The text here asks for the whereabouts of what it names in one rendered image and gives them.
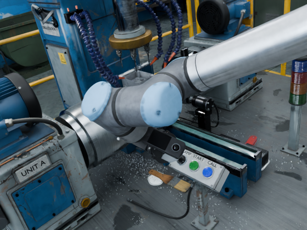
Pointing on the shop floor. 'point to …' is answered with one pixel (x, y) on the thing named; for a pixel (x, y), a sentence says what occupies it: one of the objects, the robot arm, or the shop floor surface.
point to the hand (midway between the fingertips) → (178, 157)
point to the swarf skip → (23, 46)
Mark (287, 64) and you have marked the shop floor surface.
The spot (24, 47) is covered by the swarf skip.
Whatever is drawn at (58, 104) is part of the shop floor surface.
